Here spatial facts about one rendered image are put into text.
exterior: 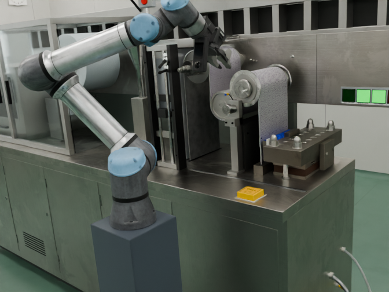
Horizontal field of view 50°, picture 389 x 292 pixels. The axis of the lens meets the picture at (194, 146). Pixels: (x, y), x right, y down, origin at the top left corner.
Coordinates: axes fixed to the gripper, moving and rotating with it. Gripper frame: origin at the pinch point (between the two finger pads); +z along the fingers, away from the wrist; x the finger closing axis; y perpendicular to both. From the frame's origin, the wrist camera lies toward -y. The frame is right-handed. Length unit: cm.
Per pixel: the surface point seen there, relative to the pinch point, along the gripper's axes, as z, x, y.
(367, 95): 48, -36, 19
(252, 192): 21.0, -15.6, -37.8
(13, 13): 126, 552, 190
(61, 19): -15, 98, 19
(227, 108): 16.9, 5.1, -7.5
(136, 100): 30, 74, 0
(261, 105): 24.8, -4.3, -0.8
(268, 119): 33.4, -4.3, -2.4
